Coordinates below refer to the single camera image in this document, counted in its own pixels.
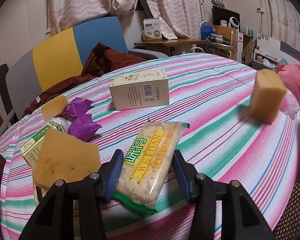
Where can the patterned pink curtain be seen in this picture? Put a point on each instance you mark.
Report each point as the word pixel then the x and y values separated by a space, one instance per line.
pixel 178 18

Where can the grey yellow blue chair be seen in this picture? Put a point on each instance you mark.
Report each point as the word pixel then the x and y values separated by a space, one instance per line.
pixel 58 58

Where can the wooden desk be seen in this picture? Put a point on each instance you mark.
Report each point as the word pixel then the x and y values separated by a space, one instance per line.
pixel 168 46

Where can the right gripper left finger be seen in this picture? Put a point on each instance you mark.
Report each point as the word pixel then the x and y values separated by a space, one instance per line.
pixel 110 173

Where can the pink plush toy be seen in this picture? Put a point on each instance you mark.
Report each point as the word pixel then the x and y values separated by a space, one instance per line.
pixel 290 106

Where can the striped bed cover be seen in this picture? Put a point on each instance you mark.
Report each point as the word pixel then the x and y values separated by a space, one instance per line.
pixel 206 91

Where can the purple wrapper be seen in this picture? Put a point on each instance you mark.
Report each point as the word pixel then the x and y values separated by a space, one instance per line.
pixel 82 127

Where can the large yellow sponge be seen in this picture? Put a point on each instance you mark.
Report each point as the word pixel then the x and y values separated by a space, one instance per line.
pixel 65 157

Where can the white round fan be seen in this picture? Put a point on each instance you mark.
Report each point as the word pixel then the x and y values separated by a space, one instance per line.
pixel 234 23

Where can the white cardboard box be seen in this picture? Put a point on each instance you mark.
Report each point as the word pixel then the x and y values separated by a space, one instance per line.
pixel 140 90

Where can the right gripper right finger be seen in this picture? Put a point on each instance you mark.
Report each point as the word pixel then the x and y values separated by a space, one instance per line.
pixel 184 174

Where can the Weidan cracker packet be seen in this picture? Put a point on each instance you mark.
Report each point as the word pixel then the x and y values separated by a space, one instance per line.
pixel 147 163

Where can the green yellow tea box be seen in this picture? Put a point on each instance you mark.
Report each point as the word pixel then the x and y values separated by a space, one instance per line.
pixel 31 149

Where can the dark red garment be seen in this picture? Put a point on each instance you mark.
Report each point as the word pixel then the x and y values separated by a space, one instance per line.
pixel 102 60

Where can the white blue medicine box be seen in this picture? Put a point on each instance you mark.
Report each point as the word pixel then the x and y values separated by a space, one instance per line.
pixel 152 29

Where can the tall yellow sponge block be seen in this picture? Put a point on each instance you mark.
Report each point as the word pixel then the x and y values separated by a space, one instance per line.
pixel 266 98

